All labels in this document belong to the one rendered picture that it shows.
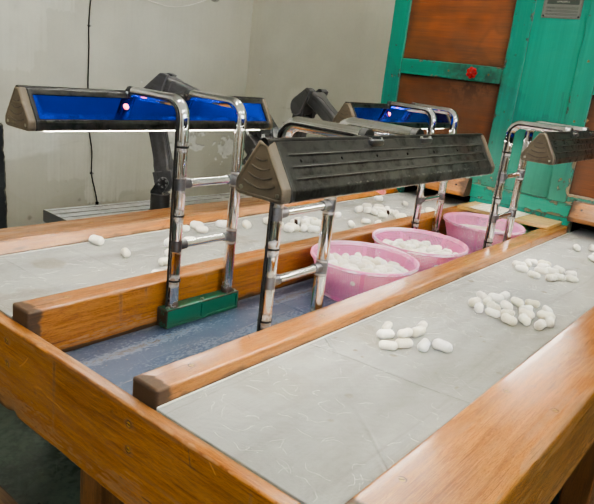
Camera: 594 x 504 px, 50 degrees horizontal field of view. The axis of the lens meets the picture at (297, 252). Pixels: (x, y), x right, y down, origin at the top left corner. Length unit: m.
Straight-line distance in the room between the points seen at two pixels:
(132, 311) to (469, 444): 0.67
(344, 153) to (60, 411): 0.58
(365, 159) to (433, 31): 1.78
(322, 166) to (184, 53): 3.35
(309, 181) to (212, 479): 0.38
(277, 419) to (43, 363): 0.39
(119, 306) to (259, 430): 0.46
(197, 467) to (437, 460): 0.29
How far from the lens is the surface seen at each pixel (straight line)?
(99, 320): 1.20
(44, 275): 1.36
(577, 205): 2.36
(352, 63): 3.86
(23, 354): 1.12
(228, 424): 0.86
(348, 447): 0.85
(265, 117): 1.55
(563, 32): 2.44
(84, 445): 1.03
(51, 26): 3.67
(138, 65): 3.94
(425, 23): 2.66
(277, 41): 4.29
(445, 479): 0.79
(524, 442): 0.91
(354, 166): 0.86
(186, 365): 0.95
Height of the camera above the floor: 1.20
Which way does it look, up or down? 16 degrees down
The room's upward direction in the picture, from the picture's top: 7 degrees clockwise
